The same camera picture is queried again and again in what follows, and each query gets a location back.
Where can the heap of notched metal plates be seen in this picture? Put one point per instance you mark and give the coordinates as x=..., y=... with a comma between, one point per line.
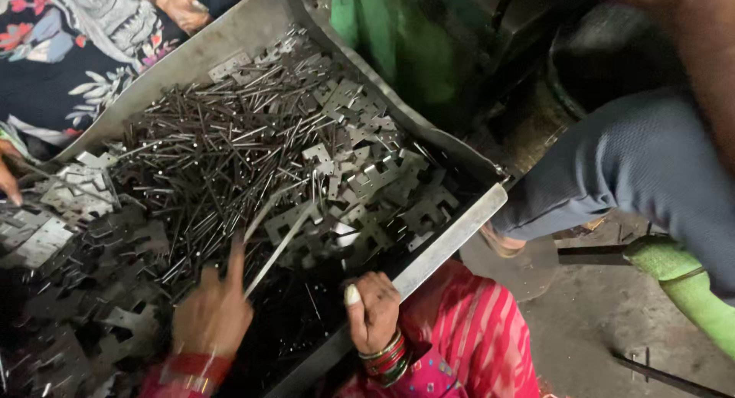
x=373, y=174
x=63, y=237

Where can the red and gold bangles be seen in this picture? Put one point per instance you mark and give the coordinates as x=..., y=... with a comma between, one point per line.
x=192, y=370

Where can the thin metal rod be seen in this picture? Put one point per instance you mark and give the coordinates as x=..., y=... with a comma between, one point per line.
x=278, y=251

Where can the person's left hand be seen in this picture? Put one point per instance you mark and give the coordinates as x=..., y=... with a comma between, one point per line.
x=209, y=320

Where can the person's pink striped clothing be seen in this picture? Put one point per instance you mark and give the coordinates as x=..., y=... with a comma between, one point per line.
x=465, y=335

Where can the dark flat metal strip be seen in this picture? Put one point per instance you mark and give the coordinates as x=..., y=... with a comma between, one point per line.
x=666, y=378

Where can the heap of thin metal pins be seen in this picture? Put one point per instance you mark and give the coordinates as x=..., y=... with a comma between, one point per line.
x=224, y=151

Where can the person's right hand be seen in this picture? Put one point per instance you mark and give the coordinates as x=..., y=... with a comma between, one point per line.
x=376, y=317

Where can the red and green bangles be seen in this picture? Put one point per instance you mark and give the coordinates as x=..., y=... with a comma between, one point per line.
x=387, y=358

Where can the dark round machine wheel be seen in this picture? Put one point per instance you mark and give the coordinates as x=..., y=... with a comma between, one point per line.
x=608, y=59

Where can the green machine leg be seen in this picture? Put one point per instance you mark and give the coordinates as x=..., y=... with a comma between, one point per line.
x=683, y=283

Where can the large grey metal tray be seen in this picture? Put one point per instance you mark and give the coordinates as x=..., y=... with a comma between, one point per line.
x=448, y=243

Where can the dark metal bar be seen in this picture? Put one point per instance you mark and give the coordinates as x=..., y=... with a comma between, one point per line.
x=591, y=254

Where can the green metal machine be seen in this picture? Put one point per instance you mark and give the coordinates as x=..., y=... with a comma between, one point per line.
x=413, y=48

